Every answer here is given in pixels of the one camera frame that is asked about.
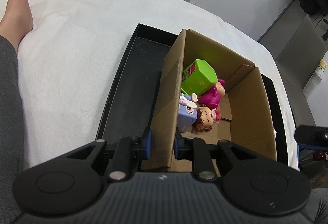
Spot brown-haired doll figurine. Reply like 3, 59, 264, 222
192, 107, 221, 132

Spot purple rabbit cube toy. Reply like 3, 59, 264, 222
177, 93, 197, 133

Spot pink pig figurine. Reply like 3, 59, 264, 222
198, 78, 226, 110

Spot brown cardboard box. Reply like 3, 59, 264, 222
141, 30, 277, 172

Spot green hexagonal container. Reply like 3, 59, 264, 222
181, 59, 218, 97

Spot black rectangular tray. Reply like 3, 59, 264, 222
97, 24, 288, 172

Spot white yellow bottle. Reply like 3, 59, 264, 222
314, 59, 327, 82

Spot grey padded chair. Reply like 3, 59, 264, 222
276, 16, 327, 126

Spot white bed blanket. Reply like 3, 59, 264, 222
0, 0, 300, 171

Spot grey trouser left leg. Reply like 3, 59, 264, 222
0, 37, 25, 223

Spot person's bare left foot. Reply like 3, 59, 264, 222
1, 0, 33, 51

